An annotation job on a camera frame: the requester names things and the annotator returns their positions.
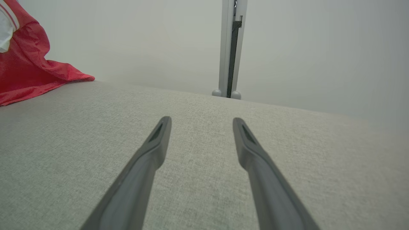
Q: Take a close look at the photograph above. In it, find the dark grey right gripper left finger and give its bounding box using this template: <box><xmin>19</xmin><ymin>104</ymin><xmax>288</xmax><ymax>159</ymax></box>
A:
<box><xmin>80</xmin><ymin>116</ymin><xmax>172</xmax><ymax>230</ymax></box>

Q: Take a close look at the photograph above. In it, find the grey metal partition post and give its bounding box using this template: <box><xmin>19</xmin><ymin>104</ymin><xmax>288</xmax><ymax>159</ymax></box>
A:
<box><xmin>212</xmin><ymin>0</ymin><xmax>248</xmax><ymax>100</ymax></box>

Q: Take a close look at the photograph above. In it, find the red and white basketball jersey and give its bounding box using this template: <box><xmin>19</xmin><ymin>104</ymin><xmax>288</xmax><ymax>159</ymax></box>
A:
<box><xmin>0</xmin><ymin>0</ymin><xmax>95</xmax><ymax>107</ymax></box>

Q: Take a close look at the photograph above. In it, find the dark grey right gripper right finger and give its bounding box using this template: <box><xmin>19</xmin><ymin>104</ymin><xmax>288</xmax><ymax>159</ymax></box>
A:
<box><xmin>233</xmin><ymin>117</ymin><xmax>320</xmax><ymax>230</ymax></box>

